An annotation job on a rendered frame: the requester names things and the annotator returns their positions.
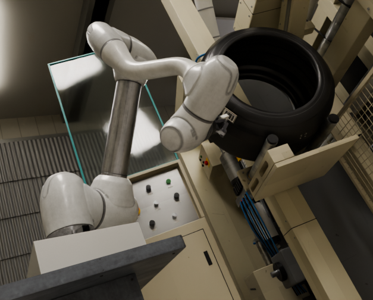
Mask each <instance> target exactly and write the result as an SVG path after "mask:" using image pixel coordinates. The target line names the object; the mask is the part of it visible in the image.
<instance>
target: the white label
mask: <svg viewBox="0 0 373 300"><path fill-rule="evenodd" d="M224 114H227V115H229V118H228V119H227V120H229V121H230V122H232V123H234V121H235V119H236V117H237V115H235V114H234V113H233V112H231V111H230V110H228V109H227V108H226V107H225V108H224V110H223V112H222V114H221V115H224Z"/></svg>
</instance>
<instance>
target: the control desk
mask: <svg viewBox="0 0 373 300"><path fill-rule="evenodd" d="M127 179H129V180H130V181H131V183H132V185H133V194H134V197H135V198H136V201H137V204H138V207H139V214H138V217H137V220H136V221H135V223H136V222H139V225H140V228H141V230H142V233H143V237H144V238H145V242H146V244H149V243H152V242H157V241H159V240H163V239H167V238H171V237H174V236H178V235H182V237H183V240H184V242H185V245H186V247H185V248H184V249H183V250H182V251H181V252H180V253H179V254H178V255H177V256H176V257H175V258H174V259H173V260H172V261H171V262H170V263H169V264H167V265H166V266H165V267H164V268H163V269H162V270H161V271H160V272H159V273H158V274H157V275H156V276H155V277H154V278H153V279H152V280H151V281H150V282H149V283H148V284H147V285H146V286H144V287H143V288H142V289H141V291H142V295H143V298H144V300H241V298H240V295H239V293H238V291H237V289H236V286H235V284H234V282H233V279H232V278H231V275H230V272H229V270H228V268H227V266H226V264H225V261H224V259H223V257H222V255H221V252H220V250H219V247H218V245H217V243H216V241H215V238H214V236H213V234H212V232H211V230H210V227H209V225H208V222H207V220H206V218H205V215H204V213H203V211H202V209H201V207H200V204H199V202H198V199H197V197H196V195H195V193H194V190H193V188H192V186H191V184H190V181H189V179H188V177H187V174H186V172H185V170H184V168H183V165H182V163H181V161H180V159H178V160H175V161H172V162H169V163H166V164H163V165H160V166H157V167H154V168H151V169H148V170H145V171H142V172H140V173H136V174H133V175H131V176H127Z"/></svg>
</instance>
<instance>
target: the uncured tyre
mask: <svg viewBox="0 0 373 300"><path fill-rule="evenodd" d="M216 55H225V56H226V57H229V58H230V59H231V60H232V61H234V63H235V64H236V65H237V67H238V71H239V79H238V80H244V79H252V80H260V81H262V82H266V83H269V84H271V85H273V86H274V87H276V88H277V89H279V90H280V91H282V93H283V94H285V96H286V97H287V98H288V99H289V101H290V102H291V104H292V106H293V109H294V110H291V111H285V112H270V111H264V110H260V109H257V108H255V107H252V106H250V105H248V104H246V103H245V102H243V101H241V100H240V99H239V98H238V97H237V96H236V95H234V94H232V96H231V98H230V100H229V101H228V103H227V105H226V106H225V107H226V108H227V109H228V110H230V111H231V112H233V113H234V114H235V115H237V117H236V119H235V121H234V123H232V122H230V121H229V120H227V122H228V126H227V128H226V130H227V132H226V134H225V135H224V137H221V136H220V135H219V134H218V133H217V134H213V135H211V136H210V137H209V138H210V140H211V141H213V143H214V144H216V145H217V146H218V147H219V148H221V149H222V150H224V151H225V152H227V153H229V154H231V155H234V156H235V157H238V158H241V159H244V160H249V161H255V160H256V158H257V156H258V154H259V152H260V150H261V148H262V146H263V144H264V142H265V140H266V138H267V137H268V135H271V134H274V135H276V136H277V137H278V143H277V145H276V146H275V148H276V147H278V146H281V145H284V144H288V145H289V147H290V149H291V151H292V152H293V154H295V153H297V152H299V151H300V150H302V149H303V148H304V147H305V146H306V145H307V144H308V143H309V142H310V141H311V140H312V138H313V137H314V136H315V134H316V133H317V131H318V130H319V128H320V127H321V126H322V124H323V123H324V121H325V120H326V119H327V117H328V116H329V114H330V112H331V109H332V107H333V102H334V96H335V84H334V79H333V75H332V73H331V70H330V68H329V66H328V65H327V63H326V62H325V60H324V59H323V57H322V56H320V54H319V53H318V52H317V51H316V50H315V49H314V48H313V47H312V46H311V45H310V44H308V43H307V42H306V41H304V40H303V39H301V38H300V37H298V36H296V35H294V34H292V33H289V32H286V31H284V30H280V29H275V28H270V27H251V28H247V29H240V30H236V31H234V32H231V33H228V34H226V35H224V36H223V37H221V38H219V39H218V40H217V41H215V42H214V43H213V44H212V45H211V46H210V47H209V49H208V50H207V52H206V53H205V55H204V56H203V58H202V60H201V62H206V61H207V60H208V59H210V58H212V57H214V56H216ZM306 132H308V135H307V137H304V138H302V139H299V136H300V135H301V134H304V133H306ZM298 139H299V140H298Z"/></svg>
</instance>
